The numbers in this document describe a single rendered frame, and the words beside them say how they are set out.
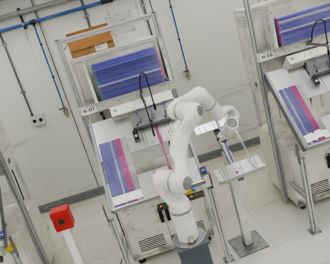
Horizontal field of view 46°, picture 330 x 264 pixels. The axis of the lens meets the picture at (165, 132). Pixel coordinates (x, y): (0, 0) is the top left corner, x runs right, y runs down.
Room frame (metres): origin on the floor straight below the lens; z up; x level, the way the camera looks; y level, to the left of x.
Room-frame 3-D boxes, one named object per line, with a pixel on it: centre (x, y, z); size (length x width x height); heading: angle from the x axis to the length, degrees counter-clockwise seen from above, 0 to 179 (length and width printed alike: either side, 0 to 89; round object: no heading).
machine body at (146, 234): (3.09, 0.21, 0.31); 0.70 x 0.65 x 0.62; 94
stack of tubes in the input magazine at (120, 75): (2.97, 0.14, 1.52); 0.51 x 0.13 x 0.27; 94
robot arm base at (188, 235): (1.88, 0.03, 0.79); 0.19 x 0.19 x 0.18
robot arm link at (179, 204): (1.91, 0.06, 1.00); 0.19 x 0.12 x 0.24; 44
